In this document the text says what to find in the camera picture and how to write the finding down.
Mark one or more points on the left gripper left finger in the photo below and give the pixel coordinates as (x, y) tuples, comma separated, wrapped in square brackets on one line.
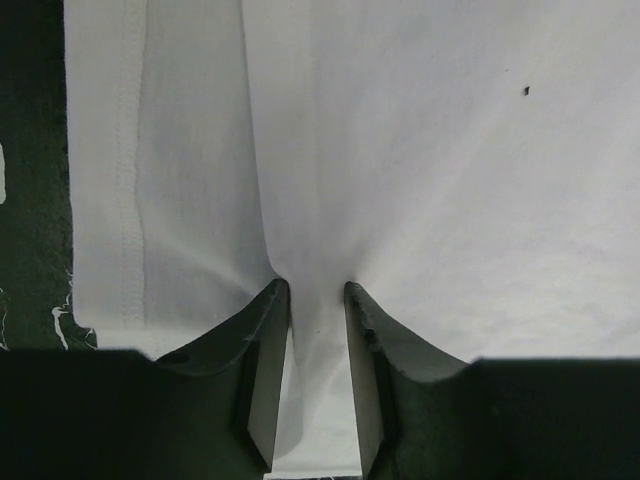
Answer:
[(216, 399)]

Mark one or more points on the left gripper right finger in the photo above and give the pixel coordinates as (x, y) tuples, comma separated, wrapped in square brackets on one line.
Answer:
[(412, 400)]

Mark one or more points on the white t-shirt robot print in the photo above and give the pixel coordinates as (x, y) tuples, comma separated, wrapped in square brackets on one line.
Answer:
[(473, 164)]

